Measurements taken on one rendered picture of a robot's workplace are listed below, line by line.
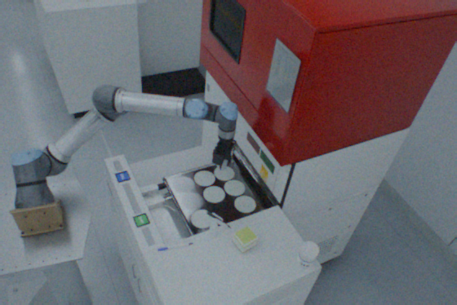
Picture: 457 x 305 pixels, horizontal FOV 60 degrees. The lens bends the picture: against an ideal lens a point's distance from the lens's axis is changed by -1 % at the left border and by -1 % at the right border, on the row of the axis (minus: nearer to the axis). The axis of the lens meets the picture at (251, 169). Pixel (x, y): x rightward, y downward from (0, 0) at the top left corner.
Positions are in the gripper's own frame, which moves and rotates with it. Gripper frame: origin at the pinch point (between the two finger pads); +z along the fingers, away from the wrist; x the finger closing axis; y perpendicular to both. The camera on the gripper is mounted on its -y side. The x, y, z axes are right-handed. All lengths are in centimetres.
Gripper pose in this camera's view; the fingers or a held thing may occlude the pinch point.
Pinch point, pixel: (220, 169)
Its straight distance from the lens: 186.8
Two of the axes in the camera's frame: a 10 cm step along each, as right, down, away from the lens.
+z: -1.3, 6.9, 7.1
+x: -9.2, -3.5, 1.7
